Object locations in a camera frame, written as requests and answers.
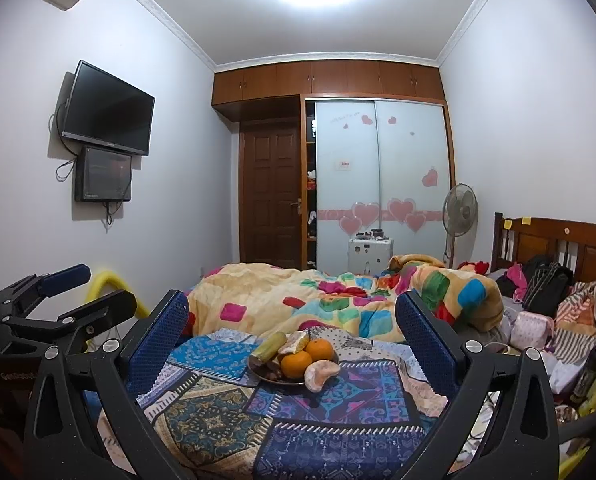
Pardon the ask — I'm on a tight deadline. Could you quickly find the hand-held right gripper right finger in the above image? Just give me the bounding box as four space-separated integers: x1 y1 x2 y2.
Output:
394 288 562 480

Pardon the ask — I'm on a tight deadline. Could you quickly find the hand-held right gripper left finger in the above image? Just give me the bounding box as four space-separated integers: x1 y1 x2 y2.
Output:
22 288 190 480

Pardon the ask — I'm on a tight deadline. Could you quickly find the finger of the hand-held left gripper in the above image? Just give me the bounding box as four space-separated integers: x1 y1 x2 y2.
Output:
7 289 139 356
0 262 92 322

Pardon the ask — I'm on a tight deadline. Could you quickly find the medium orange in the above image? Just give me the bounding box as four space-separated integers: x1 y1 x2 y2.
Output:
305 338 335 363

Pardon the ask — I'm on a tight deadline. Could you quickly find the yellow-green banana piece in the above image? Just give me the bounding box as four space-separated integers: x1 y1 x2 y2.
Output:
249 331 287 365

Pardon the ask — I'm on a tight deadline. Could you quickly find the brown round plate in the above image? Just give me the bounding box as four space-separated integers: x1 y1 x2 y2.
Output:
248 345 339 387

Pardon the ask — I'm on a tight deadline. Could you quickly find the large orange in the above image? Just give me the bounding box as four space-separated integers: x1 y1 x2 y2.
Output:
280 351 313 380

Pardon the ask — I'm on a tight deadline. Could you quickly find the yellow foam tube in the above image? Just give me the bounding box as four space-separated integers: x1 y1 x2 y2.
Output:
87 270 151 321

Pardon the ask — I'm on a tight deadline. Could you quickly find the white box appliance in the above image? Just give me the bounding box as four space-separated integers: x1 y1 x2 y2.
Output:
348 230 395 276

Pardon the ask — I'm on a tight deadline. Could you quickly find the colourful patch fleece blanket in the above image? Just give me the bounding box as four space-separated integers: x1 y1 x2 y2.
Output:
185 255 504 348

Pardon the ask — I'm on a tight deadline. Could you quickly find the pink patterned bag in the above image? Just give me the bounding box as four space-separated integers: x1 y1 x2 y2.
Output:
512 310 554 353

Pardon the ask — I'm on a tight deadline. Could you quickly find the pink garment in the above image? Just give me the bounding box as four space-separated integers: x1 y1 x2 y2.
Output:
505 262 528 291

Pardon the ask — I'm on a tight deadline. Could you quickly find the white standing fan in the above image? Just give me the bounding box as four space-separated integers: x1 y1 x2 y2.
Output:
442 182 479 268

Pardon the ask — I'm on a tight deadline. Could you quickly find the black striped jacket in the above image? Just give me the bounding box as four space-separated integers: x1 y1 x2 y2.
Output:
522 255 574 317

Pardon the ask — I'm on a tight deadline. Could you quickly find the brown wooden headboard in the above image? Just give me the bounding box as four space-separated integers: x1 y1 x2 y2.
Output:
492 212 596 321

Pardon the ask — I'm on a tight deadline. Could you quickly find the blue patchwork bedsheet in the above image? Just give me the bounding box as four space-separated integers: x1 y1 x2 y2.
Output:
85 327 478 480

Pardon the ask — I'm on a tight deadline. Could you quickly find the striped fabric bag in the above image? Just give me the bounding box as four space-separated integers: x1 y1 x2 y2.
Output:
552 282 596 361

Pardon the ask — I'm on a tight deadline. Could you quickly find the dark glass bottle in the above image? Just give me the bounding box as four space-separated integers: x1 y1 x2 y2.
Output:
570 319 596 406

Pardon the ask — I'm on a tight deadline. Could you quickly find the wardrobe with heart stickers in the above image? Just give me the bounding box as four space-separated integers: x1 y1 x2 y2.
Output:
212 61 457 273

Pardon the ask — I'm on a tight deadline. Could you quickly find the brown wooden door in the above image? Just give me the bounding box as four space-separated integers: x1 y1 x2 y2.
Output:
239 120 301 270

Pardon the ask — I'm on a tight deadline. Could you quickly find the small black wall monitor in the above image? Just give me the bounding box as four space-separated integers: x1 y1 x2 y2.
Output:
74 146 133 203

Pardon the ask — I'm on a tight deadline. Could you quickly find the black wall television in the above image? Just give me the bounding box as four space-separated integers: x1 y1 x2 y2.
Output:
60 60 156 156

